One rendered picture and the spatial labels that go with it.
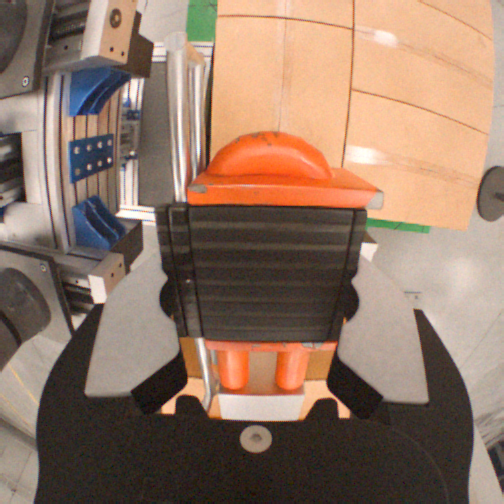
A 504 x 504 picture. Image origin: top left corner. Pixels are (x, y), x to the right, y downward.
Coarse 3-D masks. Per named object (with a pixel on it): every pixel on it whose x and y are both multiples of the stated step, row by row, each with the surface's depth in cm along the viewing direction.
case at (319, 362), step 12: (192, 348) 45; (192, 360) 42; (312, 360) 42; (324, 360) 42; (192, 372) 40; (216, 372) 40; (312, 372) 39; (324, 372) 39; (192, 384) 39; (312, 384) 38; (324, 384) 38; (216, 396) 41; (312, 396) 40; (324, 396) 40; (168, 408) 45; (216, 408) 43
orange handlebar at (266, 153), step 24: (240, 144) 10; (264, 144) 10; (288, 144) 10; (216, 168) 10; (240, 168) 10; (264, 168) 10; (288, 168) 10; (312, 168) 10; (240, 360) 15; (288, 360) 15; (240, 384) 17; (288, 384) 16
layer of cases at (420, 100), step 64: (256, 0) 50; (320, 0) 49; (384, 0) 46; (448, 0) 40; (256, 64) 61; (320, 64) 59; (384, 64) 57; (448, 64) 52; (256, 128) 70; (320, 128) 68; (384, 128) 66; (448, 128) 63; (384, 192) 76; (448, 192) 74
